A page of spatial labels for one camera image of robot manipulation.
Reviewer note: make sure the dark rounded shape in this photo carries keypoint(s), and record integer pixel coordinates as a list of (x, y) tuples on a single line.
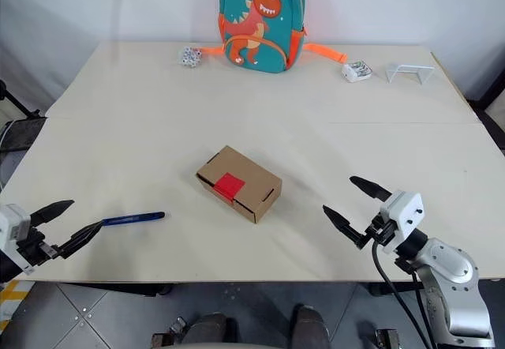
[(211, 327), (309, 325)]

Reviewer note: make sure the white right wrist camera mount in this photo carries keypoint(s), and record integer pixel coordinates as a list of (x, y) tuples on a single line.
[(406, 215)]

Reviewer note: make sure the clear acrylic stand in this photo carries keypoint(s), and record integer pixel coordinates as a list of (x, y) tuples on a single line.
[(426, 73)]

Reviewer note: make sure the teal dinosaur backpack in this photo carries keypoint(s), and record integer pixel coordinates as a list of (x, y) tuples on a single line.
[(260, 17)]

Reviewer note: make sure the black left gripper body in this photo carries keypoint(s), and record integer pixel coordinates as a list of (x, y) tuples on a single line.
[(35, 246)]

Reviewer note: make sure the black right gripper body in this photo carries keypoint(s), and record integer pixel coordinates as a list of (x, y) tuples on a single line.
[(382, 230)]

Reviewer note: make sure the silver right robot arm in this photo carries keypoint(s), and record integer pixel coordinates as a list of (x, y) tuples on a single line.
[(453, 278)]

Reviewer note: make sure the black equipment block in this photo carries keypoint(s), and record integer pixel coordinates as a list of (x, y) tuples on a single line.
[(491, 108)]

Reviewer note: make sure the black fabric bag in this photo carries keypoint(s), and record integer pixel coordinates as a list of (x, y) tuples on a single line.
[(21, 133)]

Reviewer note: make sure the red tape seal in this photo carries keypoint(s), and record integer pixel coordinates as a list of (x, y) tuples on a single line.
[(229, 185)]

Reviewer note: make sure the metal caster bracket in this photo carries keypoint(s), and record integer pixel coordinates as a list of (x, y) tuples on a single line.
[(169, 335), (388, 339)]

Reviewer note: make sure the brown cardboard box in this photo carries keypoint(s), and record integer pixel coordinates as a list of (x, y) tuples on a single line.
[(252, 183)]

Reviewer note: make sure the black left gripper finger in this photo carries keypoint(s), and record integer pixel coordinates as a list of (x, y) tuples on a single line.
[(51, 211), (81, 237)]

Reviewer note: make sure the black tripod leg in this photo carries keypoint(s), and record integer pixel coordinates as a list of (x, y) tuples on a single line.
[(16, 102)]

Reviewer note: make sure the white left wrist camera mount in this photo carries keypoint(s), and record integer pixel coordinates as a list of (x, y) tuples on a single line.
[(12, 222)]

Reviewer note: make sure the small crumpled patterned object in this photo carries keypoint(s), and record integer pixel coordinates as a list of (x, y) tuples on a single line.
[(191, 57)]

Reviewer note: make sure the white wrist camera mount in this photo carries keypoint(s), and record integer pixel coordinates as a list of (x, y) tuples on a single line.
[(12, 222), (406, 215)]

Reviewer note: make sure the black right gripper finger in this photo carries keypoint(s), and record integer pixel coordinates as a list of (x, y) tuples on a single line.
[(372, 190), (345, 226)]

